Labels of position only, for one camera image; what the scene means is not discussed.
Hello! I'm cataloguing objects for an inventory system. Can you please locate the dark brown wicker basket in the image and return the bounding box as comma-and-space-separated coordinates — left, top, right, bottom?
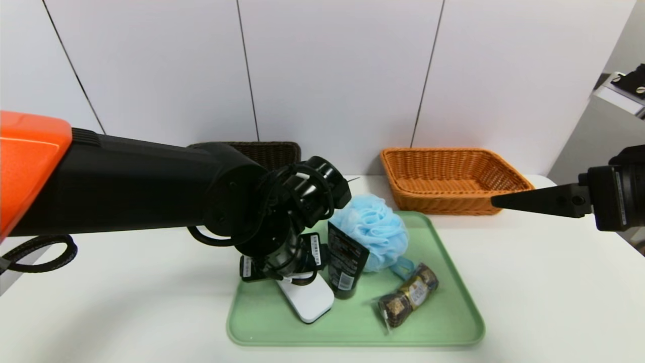
187, 142, 302, 172

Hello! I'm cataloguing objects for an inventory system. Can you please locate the orange wicker basket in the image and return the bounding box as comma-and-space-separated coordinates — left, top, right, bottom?
380, 148, 536, 216

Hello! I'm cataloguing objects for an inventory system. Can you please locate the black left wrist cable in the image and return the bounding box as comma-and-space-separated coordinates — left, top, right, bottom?
186, 161, 353, 285

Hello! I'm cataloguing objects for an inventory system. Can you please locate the black cosmetic tube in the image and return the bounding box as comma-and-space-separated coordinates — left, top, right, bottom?
328, 222, 370, 299

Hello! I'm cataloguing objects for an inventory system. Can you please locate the white rectangular plastic case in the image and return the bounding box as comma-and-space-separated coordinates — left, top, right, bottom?
276, 271, 335, 324

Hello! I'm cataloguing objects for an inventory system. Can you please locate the black braided cable loop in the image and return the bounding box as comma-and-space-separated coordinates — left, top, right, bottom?
0, 234, 79, 275

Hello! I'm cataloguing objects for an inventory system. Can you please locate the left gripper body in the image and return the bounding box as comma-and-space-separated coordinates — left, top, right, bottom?
240, 215, 330, 283

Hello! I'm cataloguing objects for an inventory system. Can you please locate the green plastic tray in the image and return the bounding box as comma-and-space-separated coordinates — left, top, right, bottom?
227, 211, 485, 347

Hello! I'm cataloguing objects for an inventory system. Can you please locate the gold chocolate pack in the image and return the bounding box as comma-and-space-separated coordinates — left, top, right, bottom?
372, 262, 439, 333

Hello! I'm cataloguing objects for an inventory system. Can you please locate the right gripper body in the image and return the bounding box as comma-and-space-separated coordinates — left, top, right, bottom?
587, 145, 645, 232

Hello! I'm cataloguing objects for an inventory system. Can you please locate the blue mesh bath loofah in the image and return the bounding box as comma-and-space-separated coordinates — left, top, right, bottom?
329, 194, 415, 279

